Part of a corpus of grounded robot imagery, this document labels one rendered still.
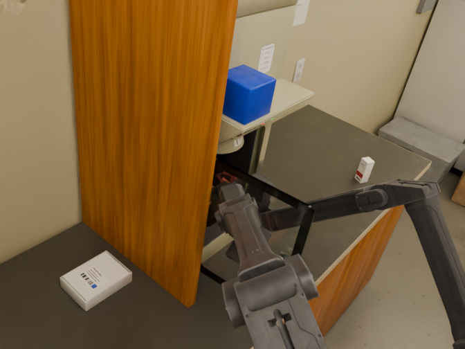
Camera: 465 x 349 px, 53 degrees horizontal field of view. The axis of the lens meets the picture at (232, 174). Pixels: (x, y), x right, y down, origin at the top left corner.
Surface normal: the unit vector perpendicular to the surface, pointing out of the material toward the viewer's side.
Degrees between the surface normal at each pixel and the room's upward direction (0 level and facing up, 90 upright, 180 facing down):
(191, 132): 90
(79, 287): 0
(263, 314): 30
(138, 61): 90
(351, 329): 0
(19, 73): 90
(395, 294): 0
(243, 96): 90
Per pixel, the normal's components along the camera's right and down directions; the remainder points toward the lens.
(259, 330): -0.17, -0.51
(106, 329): 0.14, -0.80
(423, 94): -0.63, 0.37
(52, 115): 0.76, 0.46
